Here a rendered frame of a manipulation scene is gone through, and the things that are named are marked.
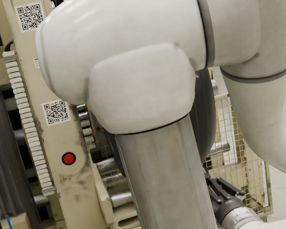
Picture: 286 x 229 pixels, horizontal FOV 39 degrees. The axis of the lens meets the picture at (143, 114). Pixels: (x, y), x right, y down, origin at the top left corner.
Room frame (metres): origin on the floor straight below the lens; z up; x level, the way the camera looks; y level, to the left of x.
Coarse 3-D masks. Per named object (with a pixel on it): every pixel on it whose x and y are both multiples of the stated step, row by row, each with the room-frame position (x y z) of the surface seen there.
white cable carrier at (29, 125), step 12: (12, 60) 1.19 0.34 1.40; (12, 72) 1.20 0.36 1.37; (12, 84) 1.19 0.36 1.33; (24, 96) 1.19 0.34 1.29; (24, 108) 1.19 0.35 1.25; (24, 120) 1.19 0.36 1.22; (36, 132) 1.19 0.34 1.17; (36, 144) 1.19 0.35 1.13; (36, 156) 1.19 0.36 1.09; (36, 168) 1.19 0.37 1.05; (48, 180) 1.19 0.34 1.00; (48, 192) 1.19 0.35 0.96
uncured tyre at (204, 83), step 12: (204, 72) 1.12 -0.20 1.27; (204, 84) 1.10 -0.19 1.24; (204, 96) 1.09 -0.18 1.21; (192, 108) 1.07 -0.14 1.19; (204, 108) 1.09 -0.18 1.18; (192, 120) 1.07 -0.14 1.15; (204, 120) 1.09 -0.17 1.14; (216, 120) 1.14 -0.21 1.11; (108, 132) 1.45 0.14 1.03; (204, 132) 1.09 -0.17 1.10; (108, 144) 1.40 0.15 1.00; (204, 144) 1.11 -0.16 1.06; (204, 156) 1.15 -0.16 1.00; (120, 168) 1.23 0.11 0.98
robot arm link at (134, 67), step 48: (96, 0) 0.46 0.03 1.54; (144, 0) 0.45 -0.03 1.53; (192, 0) 0.45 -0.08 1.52; (48, 48) 0.45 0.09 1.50; (96, 48) 0.44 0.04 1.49; (144, 48) 0.44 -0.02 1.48; (192, 48) 0.45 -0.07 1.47; (96, 96) 0.44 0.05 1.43; (144, 96) 0.43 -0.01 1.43; (192, 96) 0.47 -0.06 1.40; (144, 144) 0.44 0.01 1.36; (192, 144) 0.46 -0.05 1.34; (144, 192) 0.45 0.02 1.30; (192, 192) 0.44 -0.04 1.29
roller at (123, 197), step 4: (204, 168) 1.23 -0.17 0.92; (204, 172) 1.21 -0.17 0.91; (208, 172) 1.22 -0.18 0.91; (116, 192) 1.18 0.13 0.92; (120, 192) 1.17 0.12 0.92; (124, 192) 1.17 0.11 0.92; (128, 192) 1.16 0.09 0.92; (112, 196) 1.16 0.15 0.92; (116, 196) 1.16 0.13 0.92; (120, 196) 1.15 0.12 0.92; (124, 196) 1.16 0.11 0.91; (128, 196) 1.16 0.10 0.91; (112, 200) 1.15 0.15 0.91; (116, 200) 1.15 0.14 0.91; (120, 200) 1.15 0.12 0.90; (124, 200) 1.15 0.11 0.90; (128, 200) 1.15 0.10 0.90; (132, 200) 1.16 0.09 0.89; (112, 204) 1.17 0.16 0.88; (116, 204) 1.15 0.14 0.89; (120, 204) 1.15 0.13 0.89
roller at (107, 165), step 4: (104, 160) 1.45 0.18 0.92; (108, 160) 1.44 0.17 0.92; (112, 160) 1.44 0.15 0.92; (100, 164) 1.43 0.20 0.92; (104, 164) 1.43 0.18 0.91; (108, 164) 1.43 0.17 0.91; (112, 164) 1.43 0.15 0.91; (116, 164) 1.43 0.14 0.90; (100, 168) 1.42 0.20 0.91; (104, 168) 1.42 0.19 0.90; (108, 168) 1.42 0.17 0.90; (112, 168) 1.43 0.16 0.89; (116, 168) 1.43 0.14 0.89; (100, 172) 1.42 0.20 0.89; (104, 172) 1.43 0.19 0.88
